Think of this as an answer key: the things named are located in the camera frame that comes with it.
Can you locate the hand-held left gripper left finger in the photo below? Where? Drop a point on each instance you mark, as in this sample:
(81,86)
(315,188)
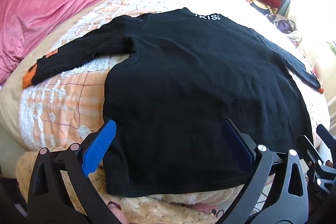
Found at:
(101,144)

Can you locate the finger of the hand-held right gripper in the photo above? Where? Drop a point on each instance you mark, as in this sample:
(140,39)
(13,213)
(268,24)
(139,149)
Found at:
(326,136)
(311,150)

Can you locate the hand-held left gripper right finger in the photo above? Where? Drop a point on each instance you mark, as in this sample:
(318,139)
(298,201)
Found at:
(236,141)

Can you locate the black long-sleeve sweater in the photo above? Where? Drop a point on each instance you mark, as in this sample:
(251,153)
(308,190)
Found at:
(189,77)

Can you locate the person's left hand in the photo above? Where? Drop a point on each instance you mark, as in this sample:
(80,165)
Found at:
(116,212)

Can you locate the pink spotted garment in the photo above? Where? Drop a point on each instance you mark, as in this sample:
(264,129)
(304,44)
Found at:
(203,209)

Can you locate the beige fuzzy blanket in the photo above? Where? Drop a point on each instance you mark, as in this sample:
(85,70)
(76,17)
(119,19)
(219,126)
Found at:
(152,207)

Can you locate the pink blanket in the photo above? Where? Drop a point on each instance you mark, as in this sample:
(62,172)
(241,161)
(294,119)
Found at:
(44,8)

